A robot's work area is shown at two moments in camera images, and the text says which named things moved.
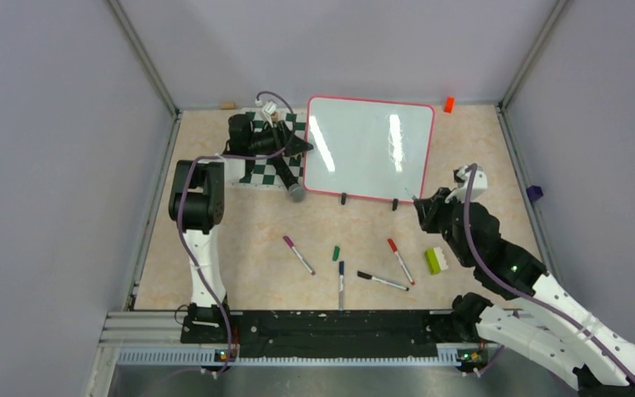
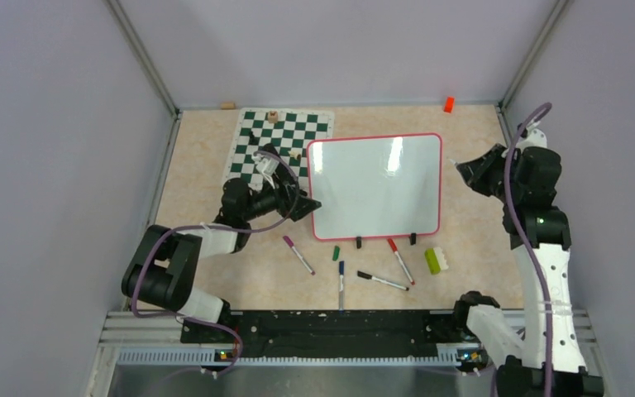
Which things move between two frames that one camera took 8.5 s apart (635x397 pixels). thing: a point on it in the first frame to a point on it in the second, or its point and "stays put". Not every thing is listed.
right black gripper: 429,208 to 474,172
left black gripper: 284,139 to 284,193
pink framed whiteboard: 368,148 to 376,187
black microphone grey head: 296,191 stays put
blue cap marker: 341,285 stays put
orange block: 449,102 stays put
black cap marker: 369,276 stays put
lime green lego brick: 436,260 stays put
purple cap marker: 291,245 stays put
